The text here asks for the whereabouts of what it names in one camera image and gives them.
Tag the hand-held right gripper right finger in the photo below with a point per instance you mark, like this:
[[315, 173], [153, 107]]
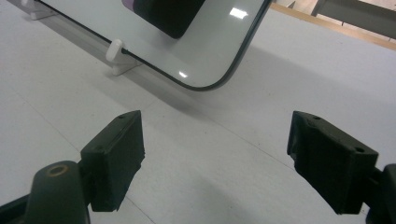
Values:
[[330, 168]]

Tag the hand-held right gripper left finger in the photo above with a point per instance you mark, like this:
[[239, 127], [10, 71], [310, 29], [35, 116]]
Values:
[[113, 161]]

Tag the wooden edge strip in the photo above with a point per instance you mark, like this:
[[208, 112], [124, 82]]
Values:
[[336, 28]]

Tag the dark metal frame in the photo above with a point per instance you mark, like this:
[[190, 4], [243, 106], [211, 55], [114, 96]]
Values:
[[364, 14]]

